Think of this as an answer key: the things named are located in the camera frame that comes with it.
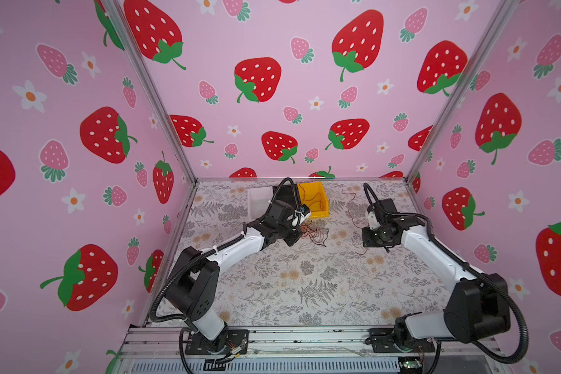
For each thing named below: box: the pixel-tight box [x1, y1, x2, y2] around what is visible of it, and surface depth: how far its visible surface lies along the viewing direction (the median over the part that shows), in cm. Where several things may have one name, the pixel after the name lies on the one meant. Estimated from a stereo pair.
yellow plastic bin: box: [297, 181, 330, 219], surface depth 113 cm
